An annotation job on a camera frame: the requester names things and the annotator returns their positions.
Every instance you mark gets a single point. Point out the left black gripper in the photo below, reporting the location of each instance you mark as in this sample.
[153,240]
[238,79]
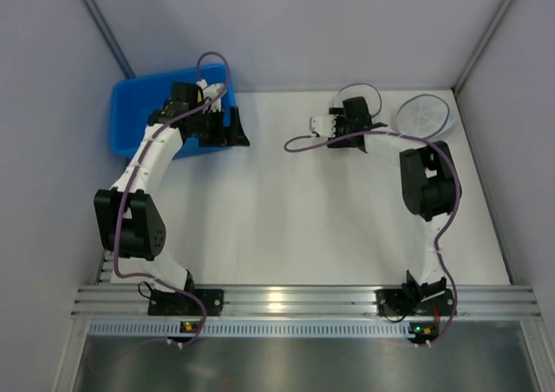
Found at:
[225,128]

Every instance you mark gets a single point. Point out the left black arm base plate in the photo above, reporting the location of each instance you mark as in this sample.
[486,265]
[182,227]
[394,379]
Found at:
[171,304]

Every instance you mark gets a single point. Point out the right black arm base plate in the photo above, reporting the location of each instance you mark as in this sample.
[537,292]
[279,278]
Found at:
[394,303]

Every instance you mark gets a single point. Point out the blue plastic bin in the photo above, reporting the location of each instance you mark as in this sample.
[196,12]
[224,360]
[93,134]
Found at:
[134,100]

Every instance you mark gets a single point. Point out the aluminium frame rail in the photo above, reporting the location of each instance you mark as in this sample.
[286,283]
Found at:
[475,302]

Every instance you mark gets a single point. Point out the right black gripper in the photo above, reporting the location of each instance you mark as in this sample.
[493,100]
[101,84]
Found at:
[341,128]

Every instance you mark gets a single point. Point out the slotted grey cable duct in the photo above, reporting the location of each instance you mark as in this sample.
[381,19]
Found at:
[262,329]

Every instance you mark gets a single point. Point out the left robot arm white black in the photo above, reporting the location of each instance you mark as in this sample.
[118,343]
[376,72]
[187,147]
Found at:
[129,222]

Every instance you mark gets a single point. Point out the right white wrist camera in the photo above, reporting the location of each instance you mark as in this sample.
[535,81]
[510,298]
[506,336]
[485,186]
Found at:
[323,126]

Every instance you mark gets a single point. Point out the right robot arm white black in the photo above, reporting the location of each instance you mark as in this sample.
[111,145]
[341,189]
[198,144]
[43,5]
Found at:
[430,188]

